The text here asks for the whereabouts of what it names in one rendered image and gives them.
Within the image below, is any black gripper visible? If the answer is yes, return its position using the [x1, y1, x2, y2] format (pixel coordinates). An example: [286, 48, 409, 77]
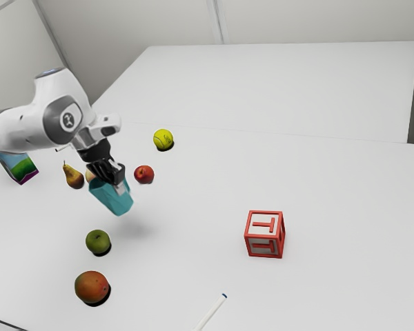
[76, 137, 130, 196]

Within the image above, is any teal faceted mug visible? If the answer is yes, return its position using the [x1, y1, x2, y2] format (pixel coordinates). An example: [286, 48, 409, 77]
[88, 177, 135, 217]

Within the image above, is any yellow-brown pear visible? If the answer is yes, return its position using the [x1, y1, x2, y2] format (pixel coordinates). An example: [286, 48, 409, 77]
[62, 159, 86, 190]

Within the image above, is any red apple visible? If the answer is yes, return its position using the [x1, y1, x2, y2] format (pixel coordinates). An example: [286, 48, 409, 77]
[133, 165, 155, 185]

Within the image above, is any yellow tennis ball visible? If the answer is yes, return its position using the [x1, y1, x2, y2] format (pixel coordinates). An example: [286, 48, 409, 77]
[152, 128, 175, 150]

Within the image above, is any green apple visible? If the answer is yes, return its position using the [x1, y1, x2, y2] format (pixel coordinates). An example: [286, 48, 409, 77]
[85, 229, 110, 253]

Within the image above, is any blue green purple carton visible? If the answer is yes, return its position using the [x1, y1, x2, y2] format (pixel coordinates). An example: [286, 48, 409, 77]
[0, 150, 39, 186]

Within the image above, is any red-green mango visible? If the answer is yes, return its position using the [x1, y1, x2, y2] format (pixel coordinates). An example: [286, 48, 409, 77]
[74, 270, 110, 304]

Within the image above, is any red letter block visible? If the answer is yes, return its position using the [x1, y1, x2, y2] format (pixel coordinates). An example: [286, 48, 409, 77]
[244, 210, 286, 259]

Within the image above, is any white marker pen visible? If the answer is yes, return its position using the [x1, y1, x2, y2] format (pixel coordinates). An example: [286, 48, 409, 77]
[191, 293, 228, 331]

